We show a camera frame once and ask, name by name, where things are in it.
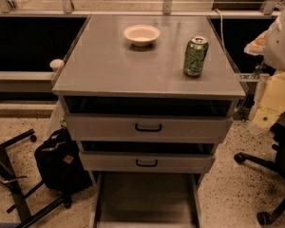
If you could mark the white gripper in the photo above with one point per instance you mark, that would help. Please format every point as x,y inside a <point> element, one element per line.
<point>281,47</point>

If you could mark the green soda can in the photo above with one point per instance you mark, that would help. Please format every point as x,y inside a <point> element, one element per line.
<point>195,54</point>

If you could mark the grey drawer cabinet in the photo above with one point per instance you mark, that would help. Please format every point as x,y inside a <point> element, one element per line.
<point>106,75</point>

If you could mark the open bottom drawer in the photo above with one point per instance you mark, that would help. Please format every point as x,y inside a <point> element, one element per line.
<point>145,200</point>

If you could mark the white bowl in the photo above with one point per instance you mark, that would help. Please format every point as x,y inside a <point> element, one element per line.
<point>141,35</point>

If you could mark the small white cup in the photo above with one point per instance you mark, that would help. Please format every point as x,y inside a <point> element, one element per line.
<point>56,64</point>

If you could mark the black backpack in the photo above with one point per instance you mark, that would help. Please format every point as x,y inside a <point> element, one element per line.
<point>59,164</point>

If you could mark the middle drawer with black handle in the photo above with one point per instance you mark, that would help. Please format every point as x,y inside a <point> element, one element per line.
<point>146,162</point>

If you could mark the drawer with black handle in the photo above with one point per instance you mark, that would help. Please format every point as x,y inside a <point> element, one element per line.
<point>146,162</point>
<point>92,128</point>

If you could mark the top drawer with black handle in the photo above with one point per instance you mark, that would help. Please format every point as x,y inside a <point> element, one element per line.
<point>92,128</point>

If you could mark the black metal stand frame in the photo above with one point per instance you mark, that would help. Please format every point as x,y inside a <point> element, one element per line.
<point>9,180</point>

